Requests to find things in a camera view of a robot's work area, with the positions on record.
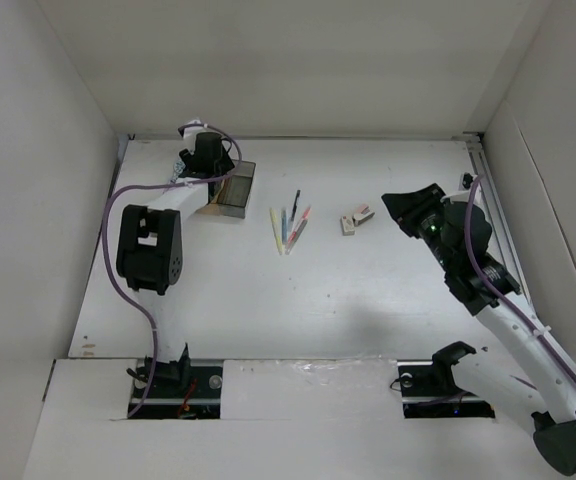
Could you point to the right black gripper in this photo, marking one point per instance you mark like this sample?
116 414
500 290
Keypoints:
403 206

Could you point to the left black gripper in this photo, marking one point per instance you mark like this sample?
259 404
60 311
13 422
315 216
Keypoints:
224 164

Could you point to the blue white tape jar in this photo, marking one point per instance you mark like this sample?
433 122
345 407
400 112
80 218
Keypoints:
179 171

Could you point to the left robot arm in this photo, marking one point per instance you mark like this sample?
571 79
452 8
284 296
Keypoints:
149 254

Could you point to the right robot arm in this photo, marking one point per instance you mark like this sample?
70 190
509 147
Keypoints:
543 403

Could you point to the smoky grey plastic container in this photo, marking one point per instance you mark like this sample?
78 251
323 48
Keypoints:
234 197

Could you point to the amber plastic container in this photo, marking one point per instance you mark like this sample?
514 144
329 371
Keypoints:
214 207

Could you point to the white staple box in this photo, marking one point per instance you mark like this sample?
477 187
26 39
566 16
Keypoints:
347 225

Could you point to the yellow highlighter pen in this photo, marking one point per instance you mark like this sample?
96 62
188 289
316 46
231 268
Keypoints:
276 230

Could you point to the grey highlighter pen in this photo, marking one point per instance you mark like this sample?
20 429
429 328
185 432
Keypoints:
288 248

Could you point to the pink highlighter pen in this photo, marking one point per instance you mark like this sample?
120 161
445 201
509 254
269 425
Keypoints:
299 223

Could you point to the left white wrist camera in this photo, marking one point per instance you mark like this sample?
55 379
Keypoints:
190 130

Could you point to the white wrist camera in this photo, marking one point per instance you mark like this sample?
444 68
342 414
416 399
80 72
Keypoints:
462 194
190 130

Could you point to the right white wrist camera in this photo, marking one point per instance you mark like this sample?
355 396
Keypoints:
462 194

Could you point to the aluminium rail right side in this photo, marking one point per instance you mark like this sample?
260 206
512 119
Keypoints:
502 245

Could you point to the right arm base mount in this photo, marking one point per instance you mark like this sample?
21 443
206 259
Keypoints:
423 396

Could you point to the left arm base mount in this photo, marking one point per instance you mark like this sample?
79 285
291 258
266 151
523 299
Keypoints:
183 390

